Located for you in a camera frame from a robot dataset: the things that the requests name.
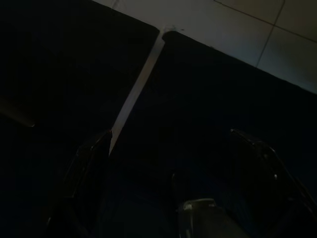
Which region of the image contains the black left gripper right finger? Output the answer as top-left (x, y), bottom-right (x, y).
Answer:
top-left (229, 128), bottom-right (317, 238)

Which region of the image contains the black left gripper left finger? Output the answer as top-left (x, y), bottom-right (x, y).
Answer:
top-left (47, 129), bottom-right (113, 238)

